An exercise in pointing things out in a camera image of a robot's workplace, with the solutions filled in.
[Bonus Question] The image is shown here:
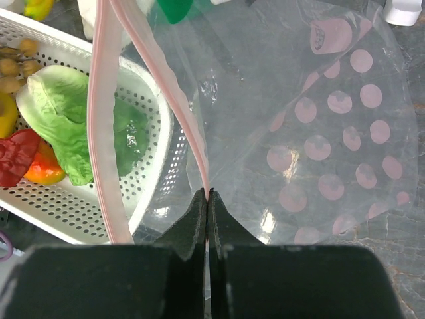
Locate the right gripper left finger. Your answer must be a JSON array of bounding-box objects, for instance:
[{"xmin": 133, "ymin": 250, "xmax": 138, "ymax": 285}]
[{"xmin": 1, "ymin": 190, "xmax": 207, "ymax": 318}]

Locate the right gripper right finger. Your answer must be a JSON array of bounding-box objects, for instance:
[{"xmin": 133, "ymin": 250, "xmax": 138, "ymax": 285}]
[{"xmin": 207, "ymin": 191, "xmax": 403, "ymax": 318}]

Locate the clear pink zip bag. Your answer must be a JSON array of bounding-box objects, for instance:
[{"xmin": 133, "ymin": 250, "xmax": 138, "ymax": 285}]
[{"xmin": 88, "ymin": 1, "xmax": 418, "ymax": 245}]

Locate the red plastic lobster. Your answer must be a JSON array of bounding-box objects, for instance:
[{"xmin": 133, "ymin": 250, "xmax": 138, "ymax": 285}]
[{"xmin": 1, "ymin": 129, "xmax": 41, "ymax": 188}]

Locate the yellow banana bunch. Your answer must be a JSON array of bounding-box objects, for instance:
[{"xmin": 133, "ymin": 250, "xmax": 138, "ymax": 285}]
[{"xmin": 0, "ymin": 92, "xmax": 19, "ymax": 138}]

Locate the white perforated plastic basket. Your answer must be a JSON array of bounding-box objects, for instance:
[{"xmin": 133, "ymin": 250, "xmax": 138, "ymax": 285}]
[{"xmin": 0, "ymin": 8, "xmax": 190, "ymax": 245}]

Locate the red yellow mango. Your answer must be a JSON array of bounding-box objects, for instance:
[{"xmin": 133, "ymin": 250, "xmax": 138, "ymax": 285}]
[{"xmin": 24, "ymin": 140, "xmax": 66, "ymax": 185}]

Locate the green lettuce head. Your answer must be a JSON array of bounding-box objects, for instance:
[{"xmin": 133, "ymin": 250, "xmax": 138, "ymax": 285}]
[{"xmin": 16, "ymin": 65, "xmax": 149, "ymax": 186}]

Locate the brown longan bunch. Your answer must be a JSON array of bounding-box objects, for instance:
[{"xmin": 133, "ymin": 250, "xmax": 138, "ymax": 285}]
[{"xmin": 1, "ymin": 38, "xmax": 42, "ymax": 94}]

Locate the green t-shirt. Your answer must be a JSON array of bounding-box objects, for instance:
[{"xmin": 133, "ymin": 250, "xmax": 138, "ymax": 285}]
[{"xmin": 157, "ymin": 0, "xmax": 193, "ymax": 24}]

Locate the white t-shirt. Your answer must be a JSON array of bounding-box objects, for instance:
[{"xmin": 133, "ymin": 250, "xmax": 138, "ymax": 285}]
[{"xmin": 76, "ymin": 0, "xmax": 157, "ymax": 46}]

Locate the yellow lemon fruit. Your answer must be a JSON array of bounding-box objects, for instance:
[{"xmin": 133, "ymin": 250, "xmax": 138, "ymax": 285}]
[{"xmin": 23, "ymin": 0, "xmax": 56, "ymax": 21}]

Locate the grey white clothes rack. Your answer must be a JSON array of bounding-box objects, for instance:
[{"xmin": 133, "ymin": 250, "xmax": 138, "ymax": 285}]
[{"xmin": 384, "ymin": 0, "xmax": 423, "ymax": 27}]

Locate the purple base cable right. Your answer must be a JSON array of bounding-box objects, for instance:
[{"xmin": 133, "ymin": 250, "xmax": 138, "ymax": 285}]
[{"xmin": 0, "ymin": 231, "xmax": 15, "ymax": 262}]

